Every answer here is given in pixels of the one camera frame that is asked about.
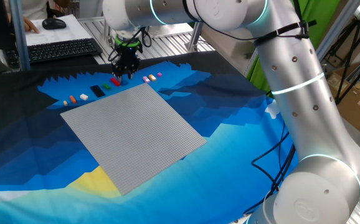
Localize white paper sheet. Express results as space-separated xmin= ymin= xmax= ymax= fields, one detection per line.
xmin=24 ymin=14 xmax=92 ymax=47

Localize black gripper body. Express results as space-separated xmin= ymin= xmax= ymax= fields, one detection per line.
xmin=115 ymin=46 xmax=141 ymax=71

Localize person's hand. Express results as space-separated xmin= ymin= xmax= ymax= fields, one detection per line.
xmin=22 ymin=15 xmax=40 ymax=34

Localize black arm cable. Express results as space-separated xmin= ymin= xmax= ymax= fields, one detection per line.
xmin=107 ymin=0 xmax=318 ymax=63

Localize green curtain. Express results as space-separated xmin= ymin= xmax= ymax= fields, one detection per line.
xmin=247 ymin=0 xmax=341 ymax=94

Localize black Lego plate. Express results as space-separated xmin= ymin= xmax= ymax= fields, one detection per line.
xmin=89 ymin=84 xmax=107 ymax=98

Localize black tripod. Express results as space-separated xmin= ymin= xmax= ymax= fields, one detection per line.
xmin=323 ymin=18 xmax=360 ymax=106

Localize person in white shirt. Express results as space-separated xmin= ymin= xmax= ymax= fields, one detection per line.
xmin=4 ymin=0 xmax=72 ymax=21

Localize blue mountain print cloth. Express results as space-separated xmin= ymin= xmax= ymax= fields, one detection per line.
xmin=0 ymin=50 xmax=301 ymax=224

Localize grey Lego baseplate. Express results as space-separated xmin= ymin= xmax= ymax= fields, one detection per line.
xmin=60 ymin=82 xmax=207 ymax=196

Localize aluminium frame post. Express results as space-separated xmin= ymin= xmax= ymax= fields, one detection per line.
xmin=187 ymin=21 xmax=204 ymax=53
xmin=103 ymin=23 xmax=116 ymax=47
xmin=8 ymin=0 xmax=31 ymax=72
xmin=315 ymin=0 xmax=360 ymax=62

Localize cardboard box with red label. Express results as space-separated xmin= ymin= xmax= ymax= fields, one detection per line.
xmin=337 ymin=86 xmax=360 ymax=134

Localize black computer mouse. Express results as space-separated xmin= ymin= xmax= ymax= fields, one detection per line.
xmin=42 ymin=17 xmax=67 ymax=30

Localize green flange ring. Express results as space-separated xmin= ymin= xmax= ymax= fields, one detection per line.
xmin=114 ymin=34 xmax=142 ymax=49

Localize white foam block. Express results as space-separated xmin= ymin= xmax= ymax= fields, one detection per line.
xmin=201 ymin=24 xmax=259 ymax=76

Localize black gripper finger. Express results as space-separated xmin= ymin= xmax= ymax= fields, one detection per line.
xmin=126 ymin=61 xmax=139 ymax=80
xmin=110 ymin=60 xmax=124 ymax=78

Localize black keyboard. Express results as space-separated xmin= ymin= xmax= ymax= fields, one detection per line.
xmin=5 ymin=37 xmax=103 ymax=65

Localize black base cables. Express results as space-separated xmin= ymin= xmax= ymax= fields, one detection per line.
xmin=244 ymin=123 xmax=296 ymax=215

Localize black velcro strap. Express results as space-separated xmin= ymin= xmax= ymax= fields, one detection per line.
xmin=254 ymin=20 xmax=318 ymax=47

